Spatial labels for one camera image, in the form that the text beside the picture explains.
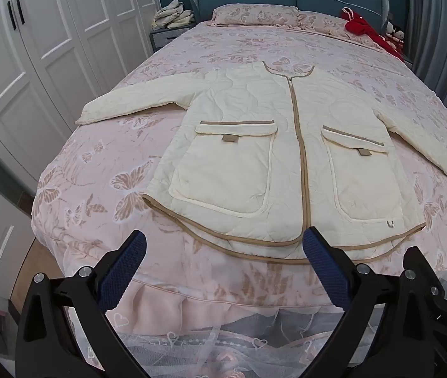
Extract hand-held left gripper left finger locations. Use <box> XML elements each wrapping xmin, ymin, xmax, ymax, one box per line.
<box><xmin>15</xmin><ymin>229</ymin><xmax>157</xmax><ymax>378</ymax></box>

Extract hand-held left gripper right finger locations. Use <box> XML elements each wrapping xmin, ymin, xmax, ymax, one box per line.
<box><xmin>302</xmin><ymin>226</ymin><xmax>446</xmax><ymax>378</ymax></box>

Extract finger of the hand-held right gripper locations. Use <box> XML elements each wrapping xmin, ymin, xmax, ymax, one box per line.
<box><xmin>402</xmin><ymin>245</ymin><xmax>447</xmax><ymax>363</ymax></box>

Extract cream quilted jacket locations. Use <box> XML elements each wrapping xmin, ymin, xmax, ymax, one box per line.
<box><xmin>75</xmin><ymin>61</ymin><xmax>447</xmax><ymax>262</ymax></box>

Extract pile of cream clothes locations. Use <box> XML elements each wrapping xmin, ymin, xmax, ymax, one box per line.
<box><xmin>153</xmin><ymin>0</ymin><xmax>196</xmax><ymax>30</ymax></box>

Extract white lace bed skirt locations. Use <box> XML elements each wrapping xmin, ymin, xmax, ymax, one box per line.
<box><xmin>103</xmin><ymin>307</ymin><xmax>383</xmax><ymax>378</ymax></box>

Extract plush toys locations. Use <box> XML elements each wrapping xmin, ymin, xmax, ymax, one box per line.
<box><xmin>383</xmin><ymin>21</ymin><xmax>406</xmax><ymax>54</ymax></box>

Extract grey nightstand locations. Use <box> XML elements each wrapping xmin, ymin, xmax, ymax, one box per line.
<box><xmin>150</xmin><ymin>23</ymin><xmax>197</xmax><ymax>54</ymax></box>

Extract red garment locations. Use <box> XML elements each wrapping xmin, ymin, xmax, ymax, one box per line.
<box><xmin>341</xmin><ymin>7</ymin><xmax>405</xmax><ymax>61</ymax></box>

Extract white panelled wardrobe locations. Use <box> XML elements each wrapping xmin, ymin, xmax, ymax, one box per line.
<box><xmin>0</xmin><ymin>0</ymin><xmax>160</xmax><ymax>190</ymax></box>

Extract pink butterfly bedspread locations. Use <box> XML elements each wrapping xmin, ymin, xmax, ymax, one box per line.
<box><xmin>30</xmin><ymin>18</ymin><xmax>447</xmax><ymax>324</ymax></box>

